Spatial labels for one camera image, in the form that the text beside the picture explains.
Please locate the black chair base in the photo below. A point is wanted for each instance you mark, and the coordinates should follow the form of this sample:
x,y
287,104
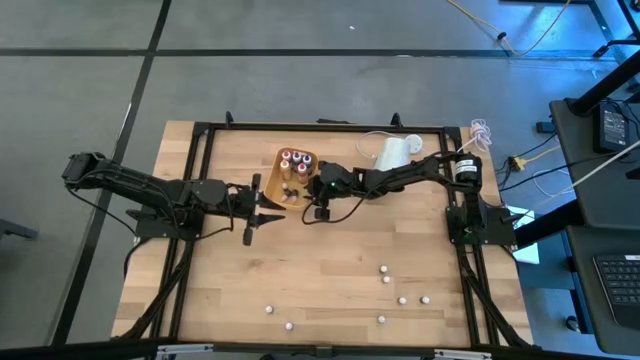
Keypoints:
x,y
607,47

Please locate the black desk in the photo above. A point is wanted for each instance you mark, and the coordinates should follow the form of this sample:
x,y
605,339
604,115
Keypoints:
x,y
600,200
585,300

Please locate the black floor box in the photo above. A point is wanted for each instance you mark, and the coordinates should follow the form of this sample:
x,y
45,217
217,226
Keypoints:
x,y
545,127

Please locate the orange plastic basket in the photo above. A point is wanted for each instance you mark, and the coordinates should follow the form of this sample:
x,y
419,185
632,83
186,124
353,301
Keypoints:
x,y
272,185

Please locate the aluminium frame rail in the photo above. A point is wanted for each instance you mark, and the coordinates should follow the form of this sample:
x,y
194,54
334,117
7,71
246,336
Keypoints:
x,y
462,354

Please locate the black slanted desk leg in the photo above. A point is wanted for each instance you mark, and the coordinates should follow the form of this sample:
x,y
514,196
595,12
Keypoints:
x,y
600,90

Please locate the black power adapter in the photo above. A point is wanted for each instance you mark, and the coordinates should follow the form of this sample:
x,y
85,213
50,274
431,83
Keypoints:
x,y
612,127

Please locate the blue-capped food coloring bottle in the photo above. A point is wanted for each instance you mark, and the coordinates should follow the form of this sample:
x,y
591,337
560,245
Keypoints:
x,y
306,160

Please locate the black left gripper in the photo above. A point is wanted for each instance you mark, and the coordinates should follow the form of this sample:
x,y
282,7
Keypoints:
x,y
245,207

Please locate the black stand foot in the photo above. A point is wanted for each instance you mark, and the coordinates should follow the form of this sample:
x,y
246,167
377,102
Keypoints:
x,y
15,229

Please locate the black caster wheel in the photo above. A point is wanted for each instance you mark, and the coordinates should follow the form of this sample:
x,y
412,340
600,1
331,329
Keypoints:
x,y
573,324

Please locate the white spot lamp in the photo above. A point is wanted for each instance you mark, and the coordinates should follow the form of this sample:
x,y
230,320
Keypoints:
x,y
392,150

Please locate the black keyboard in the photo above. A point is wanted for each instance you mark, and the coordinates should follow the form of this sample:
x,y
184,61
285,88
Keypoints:
x,y
622,285

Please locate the silver metal bracket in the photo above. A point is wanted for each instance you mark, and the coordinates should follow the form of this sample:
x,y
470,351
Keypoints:
x,y
185,349

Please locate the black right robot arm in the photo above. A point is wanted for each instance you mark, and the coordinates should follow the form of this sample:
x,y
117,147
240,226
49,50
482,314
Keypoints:
x,y
415,167

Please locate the pink-capped food coloring bottle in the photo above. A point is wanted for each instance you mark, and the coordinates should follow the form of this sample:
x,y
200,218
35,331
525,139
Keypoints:
x,y
286,154

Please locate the black metal table frame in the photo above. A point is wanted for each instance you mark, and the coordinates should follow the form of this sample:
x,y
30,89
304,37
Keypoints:
x,y
325,126

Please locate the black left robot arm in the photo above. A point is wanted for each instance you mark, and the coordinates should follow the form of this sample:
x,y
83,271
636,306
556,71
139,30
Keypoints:
x,y
145,185

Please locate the red-capped food coloring bottle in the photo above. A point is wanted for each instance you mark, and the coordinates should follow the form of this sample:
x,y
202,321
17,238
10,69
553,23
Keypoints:
x,y
302,171

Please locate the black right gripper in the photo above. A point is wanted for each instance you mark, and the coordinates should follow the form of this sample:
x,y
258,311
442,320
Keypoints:
x,y
325,192

